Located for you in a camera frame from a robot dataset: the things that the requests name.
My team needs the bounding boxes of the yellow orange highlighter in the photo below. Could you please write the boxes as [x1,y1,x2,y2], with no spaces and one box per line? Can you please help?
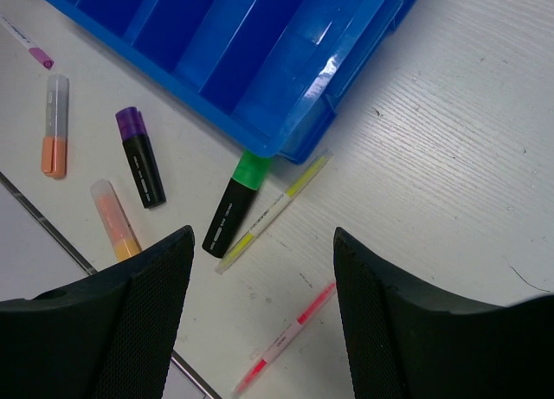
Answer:
[90,179,141,261]

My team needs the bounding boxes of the thin yellow highlighter pen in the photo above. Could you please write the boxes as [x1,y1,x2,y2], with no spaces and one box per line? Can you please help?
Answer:
[215,151,333,274]

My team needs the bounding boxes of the thin pink highlighter pen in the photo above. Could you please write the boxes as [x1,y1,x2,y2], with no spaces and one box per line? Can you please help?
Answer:
[232,281,337,398]

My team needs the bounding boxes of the magenta capped white marker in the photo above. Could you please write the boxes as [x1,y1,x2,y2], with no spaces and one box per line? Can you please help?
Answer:
[1,15,54,70]

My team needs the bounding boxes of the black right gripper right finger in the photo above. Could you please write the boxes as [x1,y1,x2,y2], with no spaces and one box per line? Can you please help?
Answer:
[333,228,553,398]

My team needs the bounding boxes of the orange grey highlighter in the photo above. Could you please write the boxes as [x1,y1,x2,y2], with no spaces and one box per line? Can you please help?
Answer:
[41,74,69,179]

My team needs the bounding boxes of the blue plastic divided tray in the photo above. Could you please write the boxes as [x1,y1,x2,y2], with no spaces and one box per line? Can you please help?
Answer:
[45,0,416,164]

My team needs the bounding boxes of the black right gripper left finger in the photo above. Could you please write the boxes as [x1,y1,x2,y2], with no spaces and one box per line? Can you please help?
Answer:
[1,226,195,398]

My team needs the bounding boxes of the green black highlighter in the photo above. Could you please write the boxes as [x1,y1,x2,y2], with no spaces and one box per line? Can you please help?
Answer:
[202,151,272,259]

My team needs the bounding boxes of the purple black highlighter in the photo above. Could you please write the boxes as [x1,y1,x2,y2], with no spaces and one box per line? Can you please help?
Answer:
[115,106,166,209]

